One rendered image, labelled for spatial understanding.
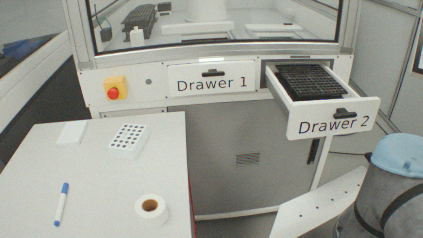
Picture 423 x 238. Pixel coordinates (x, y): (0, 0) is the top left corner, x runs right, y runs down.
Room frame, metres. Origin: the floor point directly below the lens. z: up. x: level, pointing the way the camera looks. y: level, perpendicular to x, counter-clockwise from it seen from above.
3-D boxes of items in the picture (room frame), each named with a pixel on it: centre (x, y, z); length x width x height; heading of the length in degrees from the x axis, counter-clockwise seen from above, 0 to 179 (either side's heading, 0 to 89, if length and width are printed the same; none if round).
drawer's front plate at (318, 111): (0.56, -0.34, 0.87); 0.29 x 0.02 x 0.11; 95
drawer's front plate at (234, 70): (0.82, -0.01, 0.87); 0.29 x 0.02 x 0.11; 95
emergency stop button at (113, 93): (0.75, 0.32, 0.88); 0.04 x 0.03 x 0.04; 95
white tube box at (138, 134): (0.62, 0.25, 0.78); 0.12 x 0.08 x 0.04; 169
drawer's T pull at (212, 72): (0.80, -0.01, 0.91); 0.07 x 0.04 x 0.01; 95
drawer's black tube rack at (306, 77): (0.76, -0.33, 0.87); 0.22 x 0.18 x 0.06; 5
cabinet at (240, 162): (1.31, -0.02, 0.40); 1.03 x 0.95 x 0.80; 95
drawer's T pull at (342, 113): (0.54, -0.35, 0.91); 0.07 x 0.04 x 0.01; 95
